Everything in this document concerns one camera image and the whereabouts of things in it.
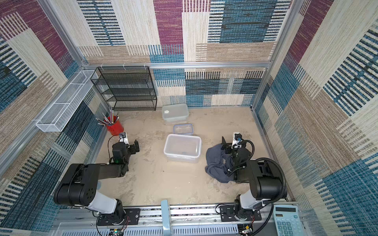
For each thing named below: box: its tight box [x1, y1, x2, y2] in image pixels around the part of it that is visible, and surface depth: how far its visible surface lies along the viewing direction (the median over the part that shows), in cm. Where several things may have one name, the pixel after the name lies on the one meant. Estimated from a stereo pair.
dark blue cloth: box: [204, 143, 235, 184], surface depth 91 cm
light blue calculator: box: [273, 204, 305, 236], surface depth 71 cm
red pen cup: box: [104, 115, 125, 136], surface depth 104 cm
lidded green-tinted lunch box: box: [161, 103, 189, 124], surface depth 111 cm
